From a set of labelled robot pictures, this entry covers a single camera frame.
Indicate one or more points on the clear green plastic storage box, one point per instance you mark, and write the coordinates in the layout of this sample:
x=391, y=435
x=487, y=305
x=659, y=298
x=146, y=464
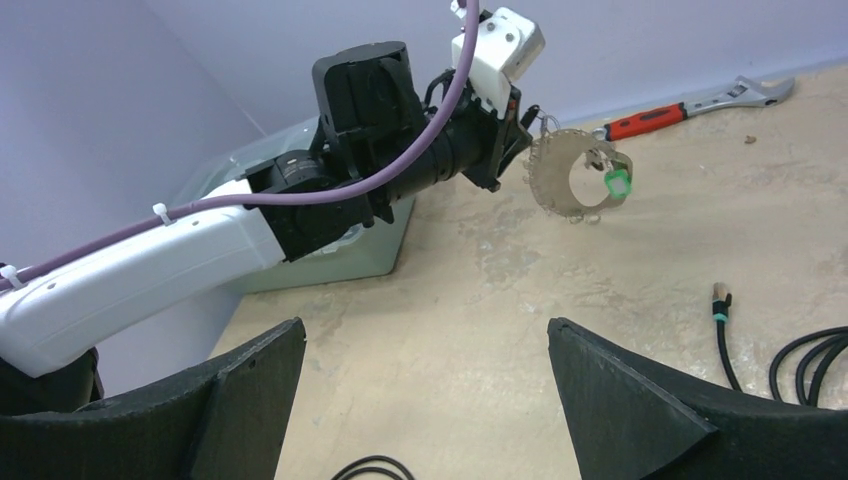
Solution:
x=360, y=253

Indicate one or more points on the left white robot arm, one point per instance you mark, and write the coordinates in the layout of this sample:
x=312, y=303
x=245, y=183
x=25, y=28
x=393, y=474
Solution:
x=376, y=143

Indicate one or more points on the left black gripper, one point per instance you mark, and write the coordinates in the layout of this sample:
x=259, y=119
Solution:
x=497, y=141

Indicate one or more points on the red handled adjustable wrench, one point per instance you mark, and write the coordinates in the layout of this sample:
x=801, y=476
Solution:
x=742, y=93

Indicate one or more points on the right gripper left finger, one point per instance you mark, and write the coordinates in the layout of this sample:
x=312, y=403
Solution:
x=225, y=418

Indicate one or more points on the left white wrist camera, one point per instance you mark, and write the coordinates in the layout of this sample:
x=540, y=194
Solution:
x=507, y=43

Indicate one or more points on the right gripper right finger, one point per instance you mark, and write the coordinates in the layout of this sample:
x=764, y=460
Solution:
x=630, y=417

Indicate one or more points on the green key tag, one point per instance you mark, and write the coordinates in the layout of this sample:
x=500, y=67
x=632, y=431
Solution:
x=618, y=183

